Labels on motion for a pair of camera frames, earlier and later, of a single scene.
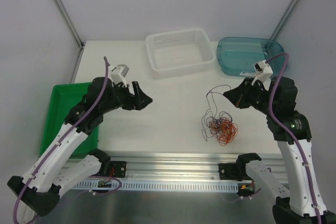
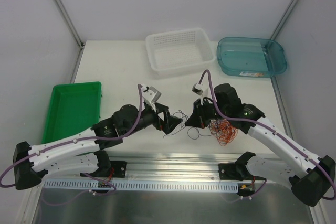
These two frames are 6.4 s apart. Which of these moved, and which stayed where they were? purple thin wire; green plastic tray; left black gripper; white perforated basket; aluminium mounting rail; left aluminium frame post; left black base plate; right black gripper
Moved: right black gripper; purple thin wire; left black gripper
Stayed: left black base plate; left aluminium frame post; white perforated basket; green plastic tray; aluminium mounting rail
